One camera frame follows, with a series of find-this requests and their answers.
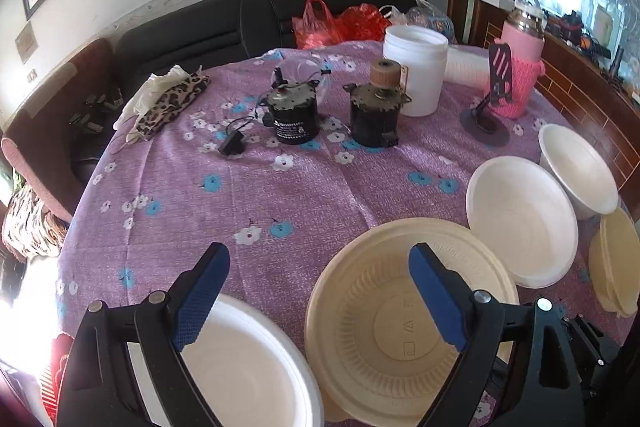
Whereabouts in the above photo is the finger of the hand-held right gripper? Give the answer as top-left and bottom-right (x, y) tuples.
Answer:
(566, 314), (623, 408)

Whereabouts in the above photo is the clear plastic bag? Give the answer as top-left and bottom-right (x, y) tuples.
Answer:
(404, 0), (456, 44)

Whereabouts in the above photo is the white plastic jar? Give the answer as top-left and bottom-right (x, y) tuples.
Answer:
(382, 25), (449, 118)

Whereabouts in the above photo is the white cloth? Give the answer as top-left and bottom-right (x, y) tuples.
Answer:
(112, 64), (203, 131)

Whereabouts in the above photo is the striped brown blanket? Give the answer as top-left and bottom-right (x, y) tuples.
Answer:
(0, 187), (66, 260)

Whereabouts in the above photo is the red ruffled basket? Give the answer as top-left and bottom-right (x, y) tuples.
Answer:
(37, 332), (76, 427)

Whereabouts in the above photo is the black power adapter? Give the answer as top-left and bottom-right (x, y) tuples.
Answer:
(217, 132), (247, 160)

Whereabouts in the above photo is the red plastic bag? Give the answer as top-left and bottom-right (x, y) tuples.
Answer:
(291, 0), (346, 51)
(340, 4), (391, 42)

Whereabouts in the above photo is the black leather sofa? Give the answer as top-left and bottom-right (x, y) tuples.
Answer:
(112, 0), (426, 78)

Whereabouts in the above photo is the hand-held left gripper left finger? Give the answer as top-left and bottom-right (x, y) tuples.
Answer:
(56, 242), (232, 427)

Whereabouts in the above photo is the black cylindrical motor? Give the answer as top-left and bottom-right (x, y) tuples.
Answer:
(262, 68), (321, 145)

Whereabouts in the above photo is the wooden cabinet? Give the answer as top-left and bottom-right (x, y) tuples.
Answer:
(450, 0), (640, 208)

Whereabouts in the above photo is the small wall plaque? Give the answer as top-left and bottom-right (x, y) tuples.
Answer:
(15, 22), (38, 64)

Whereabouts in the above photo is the clear plastic dome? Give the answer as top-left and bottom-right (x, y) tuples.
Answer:
(272, 57), (333, 108)

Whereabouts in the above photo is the clutter of small items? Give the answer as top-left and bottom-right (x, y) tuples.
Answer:
(545, 7), (640, 98)

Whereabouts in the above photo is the wide white foam bowl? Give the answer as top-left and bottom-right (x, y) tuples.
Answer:
(125, 293), (325, 427)

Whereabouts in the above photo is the cream bowl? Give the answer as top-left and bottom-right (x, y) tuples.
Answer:
(588, 207), (640, 319)

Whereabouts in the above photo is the white foam plate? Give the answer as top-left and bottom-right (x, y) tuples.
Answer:
(466, 156), (579, 289)

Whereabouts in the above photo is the leopard print cloth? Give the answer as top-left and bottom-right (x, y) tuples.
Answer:
(131, 74), (212, 140)

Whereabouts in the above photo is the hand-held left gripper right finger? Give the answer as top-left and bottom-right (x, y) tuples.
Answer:
(408, 243), (583, 427)

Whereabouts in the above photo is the white plastic bag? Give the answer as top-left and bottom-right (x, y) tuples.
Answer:
(379, 4), (408, 28)

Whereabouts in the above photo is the pink thermos with knitted sleeve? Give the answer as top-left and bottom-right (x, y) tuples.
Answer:
(492, 0), (546, 120)

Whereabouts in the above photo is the white plastic cup stack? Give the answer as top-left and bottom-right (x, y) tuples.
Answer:
(445, 46), (493, 90)

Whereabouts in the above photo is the dark motor with brown knob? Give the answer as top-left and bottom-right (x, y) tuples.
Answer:
(342, 59), (413, 150)

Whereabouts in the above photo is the deep white bowl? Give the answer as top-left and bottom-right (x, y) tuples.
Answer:
(538, 123), (619, 221)

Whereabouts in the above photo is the black phone stand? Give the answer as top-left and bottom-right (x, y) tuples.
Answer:
(459, 42), (516, 146)

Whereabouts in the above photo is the purple floral tablecloth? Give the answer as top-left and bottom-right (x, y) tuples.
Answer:
(55, 42), (636, 427)

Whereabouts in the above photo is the brown armchair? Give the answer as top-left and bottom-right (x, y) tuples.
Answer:
(0, 38), (116, 223)

